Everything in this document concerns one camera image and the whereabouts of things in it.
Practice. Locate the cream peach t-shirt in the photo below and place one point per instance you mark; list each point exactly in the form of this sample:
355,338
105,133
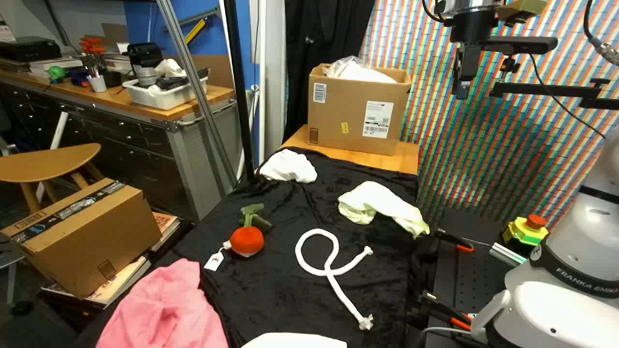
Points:
293,340

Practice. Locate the cardboard box with black tape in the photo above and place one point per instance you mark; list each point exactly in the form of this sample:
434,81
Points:
84,244

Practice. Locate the white plastic bag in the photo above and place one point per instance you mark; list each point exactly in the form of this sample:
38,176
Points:
355,70

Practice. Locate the light wooden board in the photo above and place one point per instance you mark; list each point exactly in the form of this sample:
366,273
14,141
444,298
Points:
388,160

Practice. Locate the white cup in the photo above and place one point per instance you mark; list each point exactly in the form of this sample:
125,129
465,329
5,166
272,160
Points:
97,83

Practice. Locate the black stereo camera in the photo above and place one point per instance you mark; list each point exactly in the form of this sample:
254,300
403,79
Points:
523,44

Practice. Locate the black cylindrical device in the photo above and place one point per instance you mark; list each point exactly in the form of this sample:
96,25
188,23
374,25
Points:
146,58

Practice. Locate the pink t-shirt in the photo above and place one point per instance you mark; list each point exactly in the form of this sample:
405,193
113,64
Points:
161,309

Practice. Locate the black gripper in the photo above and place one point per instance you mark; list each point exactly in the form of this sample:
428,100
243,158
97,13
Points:
471,31

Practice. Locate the silver metal pole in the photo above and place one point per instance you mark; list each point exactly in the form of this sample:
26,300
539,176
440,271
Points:
196,89

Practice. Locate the wooden stool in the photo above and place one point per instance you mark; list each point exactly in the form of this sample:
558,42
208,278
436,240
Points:
45,164

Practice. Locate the black vertical pole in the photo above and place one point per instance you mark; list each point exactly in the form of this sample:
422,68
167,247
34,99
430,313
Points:
235,83

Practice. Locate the black flat case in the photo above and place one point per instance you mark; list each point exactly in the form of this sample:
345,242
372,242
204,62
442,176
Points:
30,50

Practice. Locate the pale yellow-green towel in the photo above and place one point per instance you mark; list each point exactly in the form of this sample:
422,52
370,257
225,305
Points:
380,199

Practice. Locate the white plastic bin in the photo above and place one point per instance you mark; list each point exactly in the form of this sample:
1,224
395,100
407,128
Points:
161,97

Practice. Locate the white towel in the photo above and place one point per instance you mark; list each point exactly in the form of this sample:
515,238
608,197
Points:
287,166

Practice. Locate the yellow red emergency stop button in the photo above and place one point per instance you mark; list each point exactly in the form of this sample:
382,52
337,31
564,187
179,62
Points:
527,232

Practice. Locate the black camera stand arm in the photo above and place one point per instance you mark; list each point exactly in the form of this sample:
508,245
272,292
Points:
548,89

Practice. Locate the black curtain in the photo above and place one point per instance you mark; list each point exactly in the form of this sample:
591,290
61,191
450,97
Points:
322,39

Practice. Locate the cardboard box with labels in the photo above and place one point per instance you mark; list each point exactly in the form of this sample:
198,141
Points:
349,122

